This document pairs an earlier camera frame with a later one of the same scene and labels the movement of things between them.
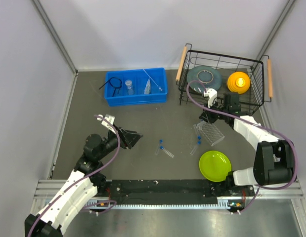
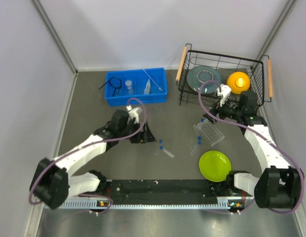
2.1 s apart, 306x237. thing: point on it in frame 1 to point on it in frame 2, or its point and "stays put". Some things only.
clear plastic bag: [147, 90] stays put
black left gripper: [129, 138] to [146, 136]
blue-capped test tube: [156, 151] stays put
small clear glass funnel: [160, 89] stays put
